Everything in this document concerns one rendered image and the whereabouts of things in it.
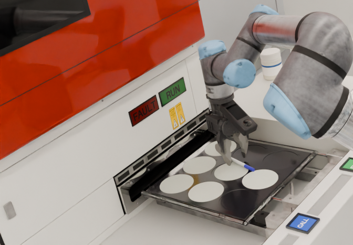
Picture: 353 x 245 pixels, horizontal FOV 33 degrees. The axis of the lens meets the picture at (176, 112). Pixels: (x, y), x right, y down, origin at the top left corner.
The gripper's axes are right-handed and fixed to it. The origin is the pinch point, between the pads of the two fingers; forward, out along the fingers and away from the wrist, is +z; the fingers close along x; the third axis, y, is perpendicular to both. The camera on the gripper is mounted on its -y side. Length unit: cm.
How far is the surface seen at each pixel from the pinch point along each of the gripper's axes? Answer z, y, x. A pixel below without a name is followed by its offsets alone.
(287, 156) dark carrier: 2.1, -7.9, -11.6
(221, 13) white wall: 34, 226, -156
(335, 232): 0.5, -44.3, 6.8
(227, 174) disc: 1.9, -2.1, 5.8
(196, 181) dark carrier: 1.9, 2.7, 13.6
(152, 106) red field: -18.0, 18.5, 13.6
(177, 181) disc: 1.9, 7.3, 17.1
